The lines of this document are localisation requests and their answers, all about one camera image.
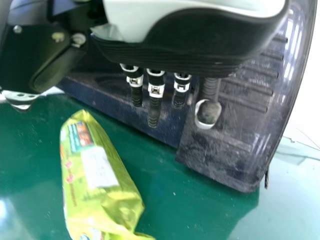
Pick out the yellow-green biscuit packet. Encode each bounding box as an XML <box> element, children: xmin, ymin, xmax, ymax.
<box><xmin>59</xmin><ymin>109</ymin><xmax>156</xmax><ymax>240</ymax></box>

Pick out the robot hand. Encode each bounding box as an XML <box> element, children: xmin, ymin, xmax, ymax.
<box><xmin>0</xmin><ymin>0</ymin><xmax>291</xmax><ymax>130</ymax></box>

